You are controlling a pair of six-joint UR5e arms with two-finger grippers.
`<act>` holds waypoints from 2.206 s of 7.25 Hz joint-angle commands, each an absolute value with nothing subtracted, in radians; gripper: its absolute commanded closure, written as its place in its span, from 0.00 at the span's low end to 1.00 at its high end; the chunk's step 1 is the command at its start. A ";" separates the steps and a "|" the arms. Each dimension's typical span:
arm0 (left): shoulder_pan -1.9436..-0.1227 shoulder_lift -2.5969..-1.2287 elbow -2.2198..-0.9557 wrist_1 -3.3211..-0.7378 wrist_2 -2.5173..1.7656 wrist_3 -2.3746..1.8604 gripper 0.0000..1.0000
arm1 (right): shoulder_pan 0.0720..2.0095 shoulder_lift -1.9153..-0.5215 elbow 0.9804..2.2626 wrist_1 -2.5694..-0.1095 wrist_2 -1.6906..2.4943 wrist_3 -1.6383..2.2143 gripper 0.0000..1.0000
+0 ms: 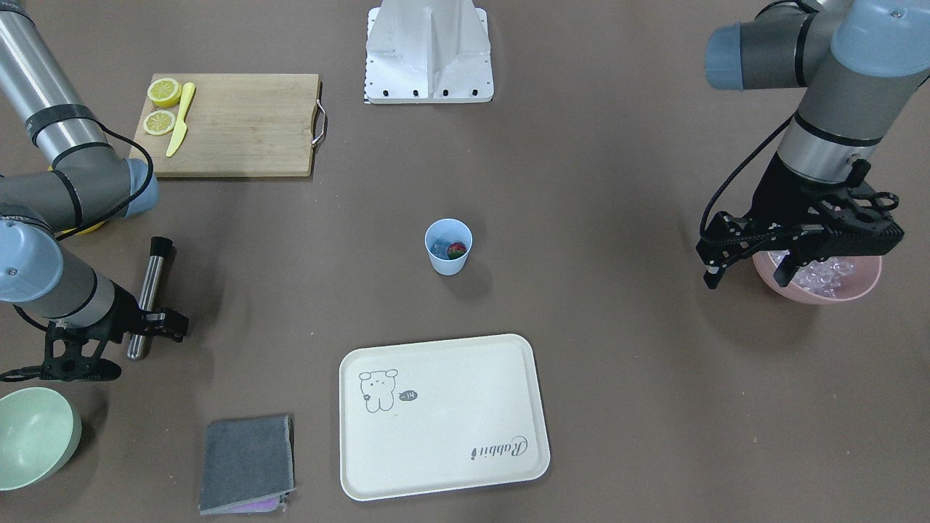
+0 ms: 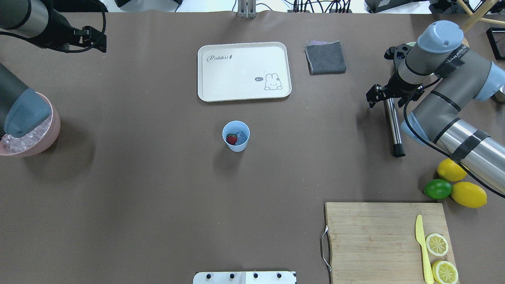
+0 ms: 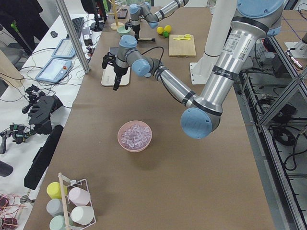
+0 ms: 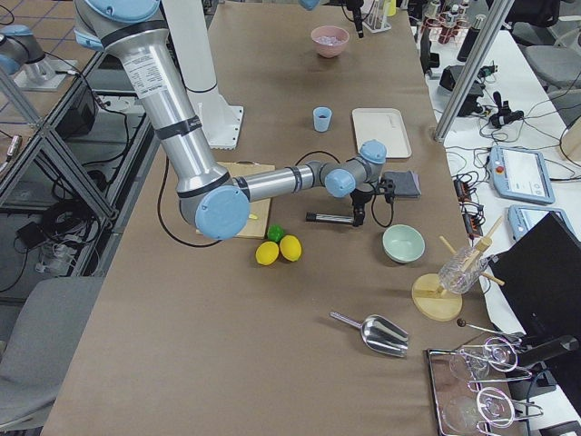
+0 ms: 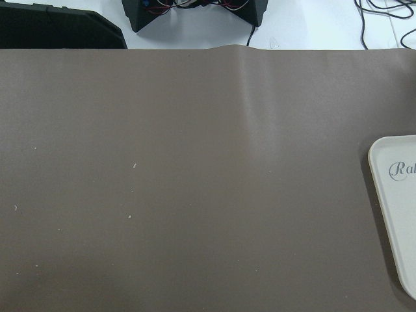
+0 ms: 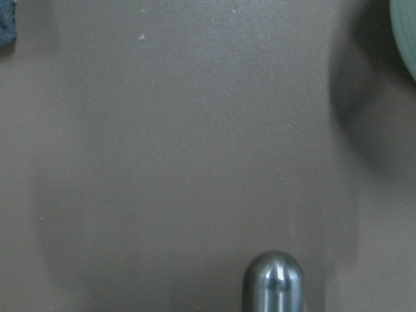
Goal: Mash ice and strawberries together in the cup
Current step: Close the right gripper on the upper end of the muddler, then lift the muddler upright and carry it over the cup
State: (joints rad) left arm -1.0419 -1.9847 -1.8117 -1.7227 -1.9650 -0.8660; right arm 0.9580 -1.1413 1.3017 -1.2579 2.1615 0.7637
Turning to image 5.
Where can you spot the cream rabbit tray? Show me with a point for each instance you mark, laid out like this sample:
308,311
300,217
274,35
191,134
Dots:
392,164

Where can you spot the black long box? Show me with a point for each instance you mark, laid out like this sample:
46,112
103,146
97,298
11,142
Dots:
38,26

